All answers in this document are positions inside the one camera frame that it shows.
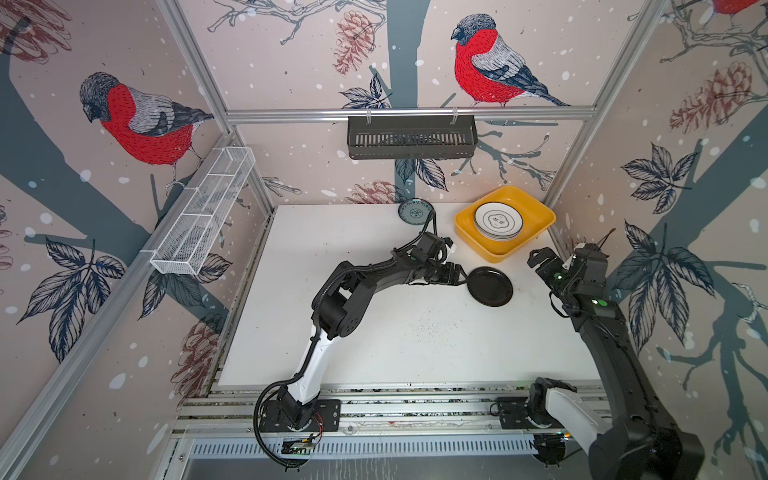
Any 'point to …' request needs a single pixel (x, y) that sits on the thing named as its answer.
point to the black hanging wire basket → (412, 139)
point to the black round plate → (490, 286)
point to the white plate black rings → (498, 220)
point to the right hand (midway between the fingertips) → (540, 262)
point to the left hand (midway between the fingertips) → (463, 280)
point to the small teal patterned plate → (415, 210)
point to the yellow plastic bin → (537, 217)
